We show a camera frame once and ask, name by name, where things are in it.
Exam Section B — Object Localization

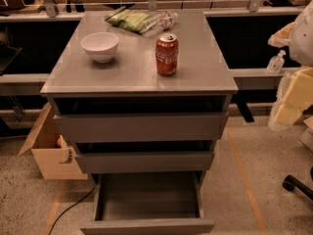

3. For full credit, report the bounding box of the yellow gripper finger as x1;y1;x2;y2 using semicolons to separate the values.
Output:
273;103;302;126
283;68;313;111

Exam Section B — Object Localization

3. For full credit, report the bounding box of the red coke can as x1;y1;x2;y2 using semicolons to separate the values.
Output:
156;33;178;75

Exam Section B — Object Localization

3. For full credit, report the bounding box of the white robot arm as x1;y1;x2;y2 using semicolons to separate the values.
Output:
268;1;313;131

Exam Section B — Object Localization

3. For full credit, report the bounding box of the grey drawer cabinet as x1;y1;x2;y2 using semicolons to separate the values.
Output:
39;10;239;235

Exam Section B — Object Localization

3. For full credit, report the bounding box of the grey open bottom drawer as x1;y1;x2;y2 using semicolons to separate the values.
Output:
80;172;214;235

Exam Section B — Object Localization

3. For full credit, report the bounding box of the grey middle drawer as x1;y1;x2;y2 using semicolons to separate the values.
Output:
76;151;214;173

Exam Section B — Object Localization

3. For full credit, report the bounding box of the grey top drawer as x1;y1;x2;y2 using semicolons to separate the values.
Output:
54;113;228;143

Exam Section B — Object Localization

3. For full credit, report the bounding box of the hand sanitizer bottle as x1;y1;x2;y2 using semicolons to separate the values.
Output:
266;50;286;74

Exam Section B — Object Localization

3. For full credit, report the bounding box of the black office chair base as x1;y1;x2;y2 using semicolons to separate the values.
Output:
283;175;313;200

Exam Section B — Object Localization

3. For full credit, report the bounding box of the clear plastic water bottle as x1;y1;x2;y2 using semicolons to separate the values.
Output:
140;12;178;37

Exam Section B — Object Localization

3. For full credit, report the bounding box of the green chip bag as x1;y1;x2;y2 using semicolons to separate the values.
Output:
106;7;151;32

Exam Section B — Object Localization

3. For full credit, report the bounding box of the white bowl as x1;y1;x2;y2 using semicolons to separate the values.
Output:
80;32;119;63

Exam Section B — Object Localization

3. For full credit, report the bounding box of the cardboard box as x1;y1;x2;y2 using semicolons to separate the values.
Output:
19;103;88;180

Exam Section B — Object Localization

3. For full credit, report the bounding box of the black floor cable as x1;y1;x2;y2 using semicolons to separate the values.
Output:
48;185;97;235

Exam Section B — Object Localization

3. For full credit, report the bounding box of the grey metal bench rail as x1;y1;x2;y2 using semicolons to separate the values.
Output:
0;73;48;96

